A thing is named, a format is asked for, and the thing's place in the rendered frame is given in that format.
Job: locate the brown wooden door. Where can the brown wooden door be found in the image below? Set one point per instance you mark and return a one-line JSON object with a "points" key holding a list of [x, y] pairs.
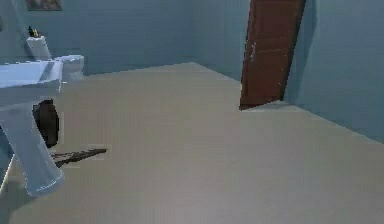
{"points": [[271, 53]]}

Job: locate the dark brown toilet brush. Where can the dark brown toilet brush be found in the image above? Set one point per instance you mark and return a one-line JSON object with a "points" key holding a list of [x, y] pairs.
{"points": [[78, 156]]}

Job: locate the white toilet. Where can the white toilet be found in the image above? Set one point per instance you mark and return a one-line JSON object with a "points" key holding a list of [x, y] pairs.
{"points": [[71, 66]]}

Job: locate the dark brown bin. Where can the dark brown bin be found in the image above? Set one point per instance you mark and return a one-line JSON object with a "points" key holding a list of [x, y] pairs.
{"points": [[47, 123]]}

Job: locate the black and yellow bottle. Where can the black and yellow bottle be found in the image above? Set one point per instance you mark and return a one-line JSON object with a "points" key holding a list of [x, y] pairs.
{"points": [[33, 32]]}

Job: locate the white pedestal sink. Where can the white pedestal sink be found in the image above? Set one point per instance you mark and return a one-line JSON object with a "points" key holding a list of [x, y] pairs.
{"points": [[26, 133]]}

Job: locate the framed wall picture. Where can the framed wall picture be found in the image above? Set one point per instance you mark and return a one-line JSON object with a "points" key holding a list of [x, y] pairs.
{"points": [[43, 4]]}

